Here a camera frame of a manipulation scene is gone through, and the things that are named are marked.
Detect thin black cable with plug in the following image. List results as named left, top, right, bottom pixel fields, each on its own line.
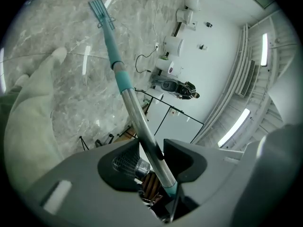
left=135, top=54, right=152, bottom=74

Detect white shoe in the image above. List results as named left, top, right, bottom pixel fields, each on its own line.
left=51, top=47, right=68, bottom=66
left=15, top=74, right=30, bottom=87

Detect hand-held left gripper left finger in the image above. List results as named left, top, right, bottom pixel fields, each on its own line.
left=25, top=139, right=164, bottom=227

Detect black framed partition stand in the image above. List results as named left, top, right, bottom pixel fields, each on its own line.
left=134, top=87, right=205, bottom=144

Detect white cable with plug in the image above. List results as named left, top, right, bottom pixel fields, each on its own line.
left=152, top=0, right=160, bottom=51

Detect ceiling air vent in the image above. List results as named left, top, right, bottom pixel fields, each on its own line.
left=239, top=60, right=256, bottom=97

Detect black tripod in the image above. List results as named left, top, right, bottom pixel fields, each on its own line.
left=79, top=135, right=90, bottom=151

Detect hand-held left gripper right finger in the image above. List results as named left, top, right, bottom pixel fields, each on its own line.
left=163, top=138, right=246, bottom=227

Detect teal mop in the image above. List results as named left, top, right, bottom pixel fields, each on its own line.
left=88, top=0, right=180, bottom=198

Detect long ceiling light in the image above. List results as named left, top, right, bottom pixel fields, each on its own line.
left=217, top=107, right=251, bottom=148
left=260, top=33, right=268, bottom=68

